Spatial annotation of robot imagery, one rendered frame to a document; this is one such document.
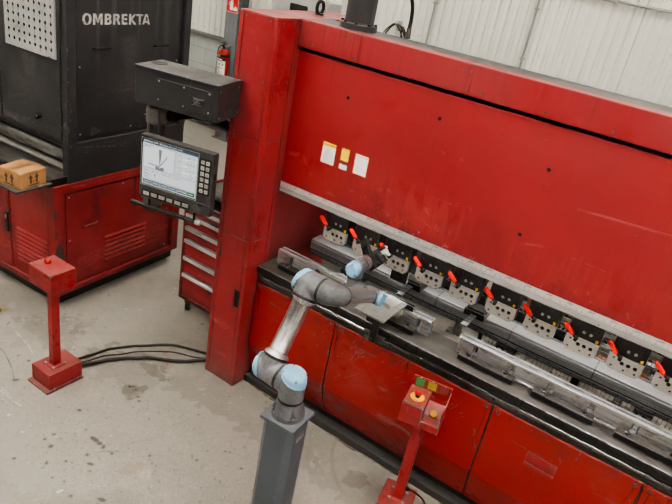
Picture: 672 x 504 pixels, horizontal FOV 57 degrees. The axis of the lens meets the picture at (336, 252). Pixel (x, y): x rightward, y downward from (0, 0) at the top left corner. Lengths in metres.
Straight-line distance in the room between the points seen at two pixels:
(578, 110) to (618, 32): 4.23
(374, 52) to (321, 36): 0.32
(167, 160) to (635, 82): 4.94
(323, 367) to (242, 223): 0.98
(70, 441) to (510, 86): 2.92
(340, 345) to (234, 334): 0.74
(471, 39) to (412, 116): 4.27
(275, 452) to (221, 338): 1.32
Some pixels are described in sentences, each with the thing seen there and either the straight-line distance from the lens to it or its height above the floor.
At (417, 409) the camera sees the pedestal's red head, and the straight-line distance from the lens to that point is 3.09.
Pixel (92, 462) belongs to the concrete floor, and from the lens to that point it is 3.72.
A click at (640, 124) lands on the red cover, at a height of 2.24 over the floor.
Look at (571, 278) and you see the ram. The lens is 3.00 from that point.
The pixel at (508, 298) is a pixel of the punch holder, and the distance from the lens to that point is 3.13.
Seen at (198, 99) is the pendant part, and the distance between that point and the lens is 3.30.
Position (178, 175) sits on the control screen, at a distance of 3.45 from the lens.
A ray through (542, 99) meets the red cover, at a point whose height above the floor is 2.23.
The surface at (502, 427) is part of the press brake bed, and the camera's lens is 3.33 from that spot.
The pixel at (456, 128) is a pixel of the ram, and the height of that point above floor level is 2.00.
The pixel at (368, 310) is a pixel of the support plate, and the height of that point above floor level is 1.00.
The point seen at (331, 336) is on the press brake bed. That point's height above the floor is 0.67.
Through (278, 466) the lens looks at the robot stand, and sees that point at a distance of 2.96.
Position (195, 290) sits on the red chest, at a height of 0.25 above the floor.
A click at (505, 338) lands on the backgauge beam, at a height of 0.92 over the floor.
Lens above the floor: 2.66
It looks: 26 degrees down
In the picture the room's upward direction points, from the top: 11 degrees clockwise
